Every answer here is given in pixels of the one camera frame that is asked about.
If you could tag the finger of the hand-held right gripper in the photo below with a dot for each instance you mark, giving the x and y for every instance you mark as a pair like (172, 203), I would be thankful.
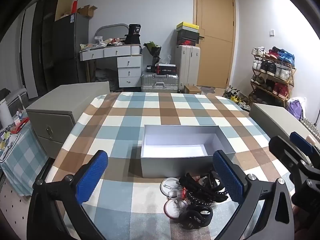
(285, 151)
(301, 142)

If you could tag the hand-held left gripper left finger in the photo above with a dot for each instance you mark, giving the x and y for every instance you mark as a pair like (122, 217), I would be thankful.
(92, 177)

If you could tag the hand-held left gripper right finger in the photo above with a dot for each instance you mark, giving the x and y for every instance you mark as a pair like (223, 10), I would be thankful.
(228, 177)

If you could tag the black hair claw clip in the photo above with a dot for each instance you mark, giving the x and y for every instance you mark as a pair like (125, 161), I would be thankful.
(192, 182)
(215, 180)
(196, 215)

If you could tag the small red accessory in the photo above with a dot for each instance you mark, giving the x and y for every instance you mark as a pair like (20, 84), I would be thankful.
(183, 193)

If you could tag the white cardboard box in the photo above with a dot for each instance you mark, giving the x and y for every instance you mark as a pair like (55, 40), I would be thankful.
(175, 152)

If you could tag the red rimmed round pin badge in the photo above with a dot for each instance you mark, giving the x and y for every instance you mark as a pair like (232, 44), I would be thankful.
(173, 207)

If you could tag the person's right hand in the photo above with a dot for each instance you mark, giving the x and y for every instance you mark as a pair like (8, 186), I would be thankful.
(305, 220)

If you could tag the grey bedside cabinet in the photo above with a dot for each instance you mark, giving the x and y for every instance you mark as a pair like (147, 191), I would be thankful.
(272, 120)
(57, 115)

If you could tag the purple bag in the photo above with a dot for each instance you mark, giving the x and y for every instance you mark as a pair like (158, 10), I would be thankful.
(295, 108)

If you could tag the wooden shoe rack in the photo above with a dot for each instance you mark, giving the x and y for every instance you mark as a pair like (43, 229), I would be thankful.
(291, 76)

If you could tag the checkered blue brown cloth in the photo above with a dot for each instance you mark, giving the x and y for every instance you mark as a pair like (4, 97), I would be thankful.
(130, 120)

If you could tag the pale blue checkered cloth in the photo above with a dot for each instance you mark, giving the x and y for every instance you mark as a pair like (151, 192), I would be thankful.
(22, 160)

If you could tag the pile of shoes on floor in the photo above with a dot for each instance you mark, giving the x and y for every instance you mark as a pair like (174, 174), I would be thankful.
(236, 97)

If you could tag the rows of shoes on rack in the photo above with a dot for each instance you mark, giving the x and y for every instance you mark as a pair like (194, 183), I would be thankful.
(272, 68)

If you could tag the white bottle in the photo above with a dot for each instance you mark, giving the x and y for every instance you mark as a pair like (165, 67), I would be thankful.
(5, 115)

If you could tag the white dressing desk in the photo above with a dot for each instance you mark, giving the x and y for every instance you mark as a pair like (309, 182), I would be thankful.
(128, 66)

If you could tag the silver ribbed suitcase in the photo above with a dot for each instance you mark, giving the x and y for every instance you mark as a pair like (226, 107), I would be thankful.
(160, 81)

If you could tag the white upright suitcase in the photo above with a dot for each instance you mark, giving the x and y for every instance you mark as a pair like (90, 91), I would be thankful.
(186, 67)

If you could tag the wooden door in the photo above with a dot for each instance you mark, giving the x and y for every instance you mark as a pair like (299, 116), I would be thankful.
(215, 55)

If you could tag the small black box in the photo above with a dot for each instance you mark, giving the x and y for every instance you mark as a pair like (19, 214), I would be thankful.
(150, 68)

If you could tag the black box with red stripe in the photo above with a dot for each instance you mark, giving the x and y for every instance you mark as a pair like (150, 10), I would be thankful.
(166, 69)

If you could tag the dark tall cabinet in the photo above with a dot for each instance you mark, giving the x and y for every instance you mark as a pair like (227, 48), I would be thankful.
(70, 47)

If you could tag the clear plastic bag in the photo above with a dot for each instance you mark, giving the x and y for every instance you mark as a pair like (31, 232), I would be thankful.
(166, 60)

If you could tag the grey leaning board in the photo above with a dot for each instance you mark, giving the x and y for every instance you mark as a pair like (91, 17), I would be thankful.
(30, 55)

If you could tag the black wrapped bouquet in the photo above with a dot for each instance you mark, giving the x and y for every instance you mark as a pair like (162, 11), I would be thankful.
(153, 51)

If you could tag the arched desk mirror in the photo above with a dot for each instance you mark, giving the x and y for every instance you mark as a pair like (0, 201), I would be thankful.
(110, 31)

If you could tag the plain black shoe box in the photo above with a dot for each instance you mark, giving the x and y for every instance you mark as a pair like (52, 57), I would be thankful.
(187, 34)

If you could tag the black paper bag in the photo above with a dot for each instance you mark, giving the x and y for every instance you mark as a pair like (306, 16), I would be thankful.
(133, 33)

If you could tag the yellow lid shoe box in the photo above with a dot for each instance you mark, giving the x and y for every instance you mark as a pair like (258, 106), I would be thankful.
(187, 26)

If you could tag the open brown cardboard box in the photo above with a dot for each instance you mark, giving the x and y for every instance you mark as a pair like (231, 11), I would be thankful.
(87, 11)

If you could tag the red carton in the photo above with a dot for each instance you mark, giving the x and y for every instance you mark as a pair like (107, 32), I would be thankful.
(74, 7)

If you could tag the flat cardboard sheet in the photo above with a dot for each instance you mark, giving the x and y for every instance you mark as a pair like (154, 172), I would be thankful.
(63, 2)

